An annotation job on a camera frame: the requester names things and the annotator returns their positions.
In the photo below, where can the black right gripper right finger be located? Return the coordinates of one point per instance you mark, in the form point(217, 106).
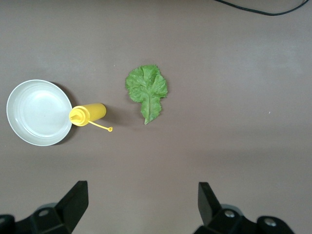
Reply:
point(212, 214)

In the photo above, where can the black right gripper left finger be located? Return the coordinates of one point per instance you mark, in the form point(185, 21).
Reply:
point(70, 209)

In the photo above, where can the yellow squeeze sauce bottle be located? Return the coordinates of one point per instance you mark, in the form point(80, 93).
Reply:
point(92, 112)

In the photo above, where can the green lettuce leaf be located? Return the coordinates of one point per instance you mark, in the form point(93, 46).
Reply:
point(146, 90)

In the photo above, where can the beige round plate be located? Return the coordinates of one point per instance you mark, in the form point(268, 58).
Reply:
point(39, 112)

